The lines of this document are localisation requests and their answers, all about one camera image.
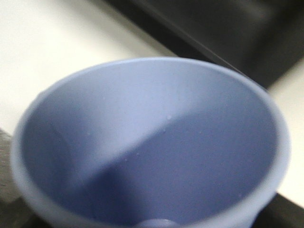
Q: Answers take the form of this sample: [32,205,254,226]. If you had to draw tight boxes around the black glass gas stove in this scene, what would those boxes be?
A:
[109,0,304,88]

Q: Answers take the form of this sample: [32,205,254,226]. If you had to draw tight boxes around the light blue ribbed cup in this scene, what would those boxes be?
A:
[11,57,290,228]

